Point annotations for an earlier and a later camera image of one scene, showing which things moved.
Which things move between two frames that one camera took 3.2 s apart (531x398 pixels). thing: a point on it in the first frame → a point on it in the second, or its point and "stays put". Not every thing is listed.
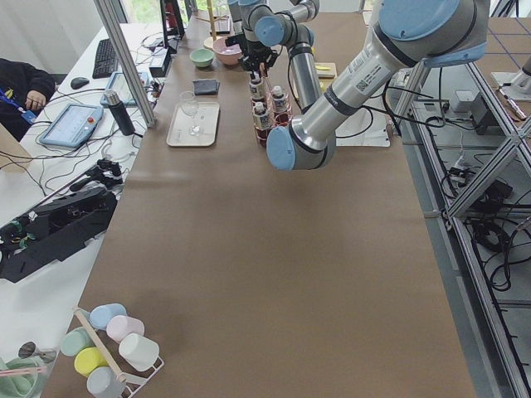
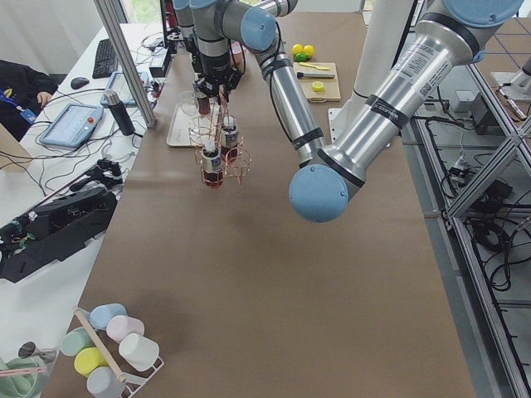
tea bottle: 261,118 → 211,165
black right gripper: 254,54 → 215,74
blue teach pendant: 74,125 stays put
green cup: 75,340 stays put
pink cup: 121,325 stays put
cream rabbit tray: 193,124 stays put
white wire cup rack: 133,385 stays put
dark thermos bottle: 112,99 stays put
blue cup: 100,315 stays put
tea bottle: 280,109 → 230,150
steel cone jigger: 28,350 stays put
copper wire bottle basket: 270,112 → 220,149
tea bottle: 256,86 → 203,101
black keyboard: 106,61 stays put
